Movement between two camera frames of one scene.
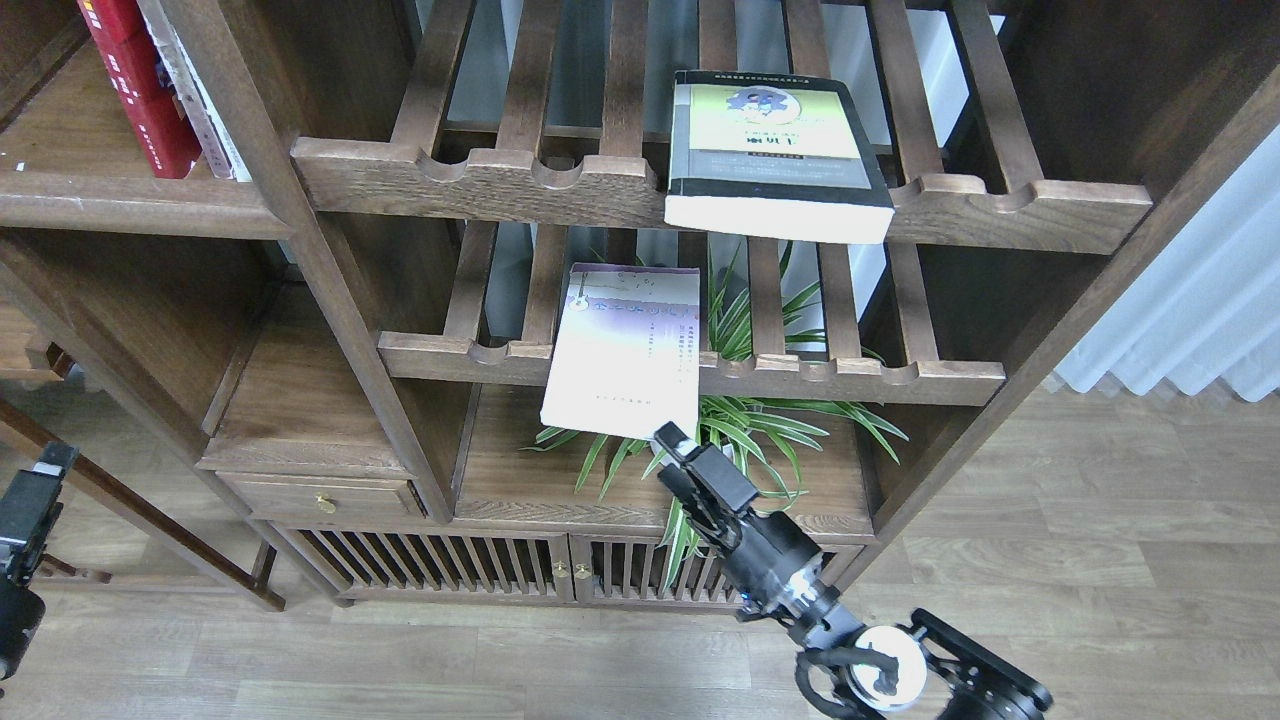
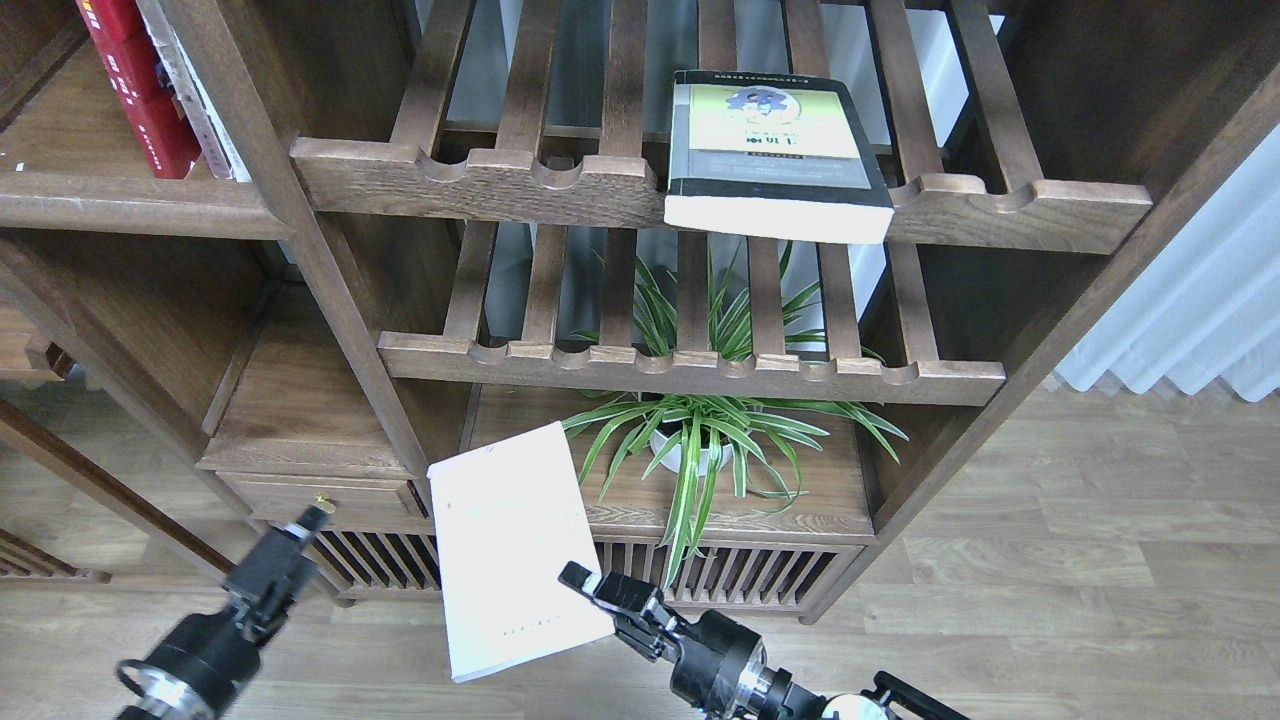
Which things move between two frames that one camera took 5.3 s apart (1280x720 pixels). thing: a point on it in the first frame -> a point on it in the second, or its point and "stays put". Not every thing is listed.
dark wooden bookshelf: x=370 y=303 stays put
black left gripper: x=28 y=506 -> x=201 y=661
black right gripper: x=770 y=560 -> x=721 y=668
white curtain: x=1202 y=309 stays put
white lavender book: x=627 y=352 -> x=506 y=520
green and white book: x=773 y=154 stays put
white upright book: x=219 y=147 stays put
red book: x=125 y=41 stays put
